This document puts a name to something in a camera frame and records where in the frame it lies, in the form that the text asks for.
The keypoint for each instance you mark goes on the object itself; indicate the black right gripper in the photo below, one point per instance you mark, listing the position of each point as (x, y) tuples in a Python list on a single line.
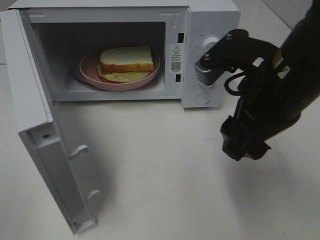
[(257, 115)]

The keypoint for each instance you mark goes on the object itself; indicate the white microwave knob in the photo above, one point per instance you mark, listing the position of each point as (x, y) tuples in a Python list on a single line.
[(207, 86), (208, 43)]

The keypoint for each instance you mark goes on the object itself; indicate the pink round plate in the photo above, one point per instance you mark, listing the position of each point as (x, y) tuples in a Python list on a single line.
[(88, 67)]

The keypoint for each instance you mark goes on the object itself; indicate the round door release button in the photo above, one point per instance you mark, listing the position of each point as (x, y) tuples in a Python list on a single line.
[(203, 98)]

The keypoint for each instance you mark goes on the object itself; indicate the white microwave oven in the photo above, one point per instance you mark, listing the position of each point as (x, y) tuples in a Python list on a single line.
[(67, 30)]

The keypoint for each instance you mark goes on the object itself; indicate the white microwave door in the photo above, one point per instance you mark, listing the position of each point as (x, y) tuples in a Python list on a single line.
[(36, 120)]

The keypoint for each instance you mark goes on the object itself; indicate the white upper microwave knob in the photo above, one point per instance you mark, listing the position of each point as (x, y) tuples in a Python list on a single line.
[(208, 43)]

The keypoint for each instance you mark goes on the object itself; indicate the white lower microwave knob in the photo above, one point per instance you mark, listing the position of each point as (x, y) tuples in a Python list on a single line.
[(207, 86)]

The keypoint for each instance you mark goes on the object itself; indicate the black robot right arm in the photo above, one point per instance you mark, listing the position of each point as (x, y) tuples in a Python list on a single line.
[(297, 63)]

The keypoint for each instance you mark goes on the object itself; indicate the white bread sandwich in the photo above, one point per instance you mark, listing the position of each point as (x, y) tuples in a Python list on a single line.
[(126, 64)]

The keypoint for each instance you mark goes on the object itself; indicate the glass microwave turntable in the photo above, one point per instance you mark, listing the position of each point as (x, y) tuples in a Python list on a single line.
[(156, 84)]

